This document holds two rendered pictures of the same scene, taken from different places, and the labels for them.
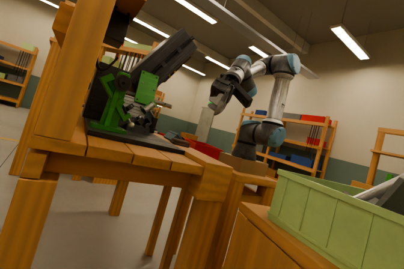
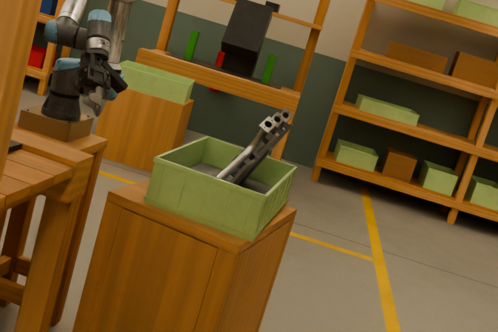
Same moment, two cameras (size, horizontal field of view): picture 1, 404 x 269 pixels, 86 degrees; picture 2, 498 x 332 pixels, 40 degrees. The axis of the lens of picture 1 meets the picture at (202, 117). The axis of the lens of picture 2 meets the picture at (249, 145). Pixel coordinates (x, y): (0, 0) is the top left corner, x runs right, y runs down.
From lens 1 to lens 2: 1.67 m
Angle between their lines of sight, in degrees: 54
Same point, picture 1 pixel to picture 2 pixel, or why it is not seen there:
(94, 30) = (18, 80)
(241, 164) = (70, 132)
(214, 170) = (81, 166)
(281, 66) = not seen: outside the picture
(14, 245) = not seen: outside the picture
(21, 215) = not seen: outside the picture
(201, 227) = (66, 228)
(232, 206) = not seen: hidden behind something
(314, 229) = (190, 204)
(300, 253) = (184, 225)
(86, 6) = (15, 59)
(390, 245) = (237, 206)
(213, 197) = (78, 194)
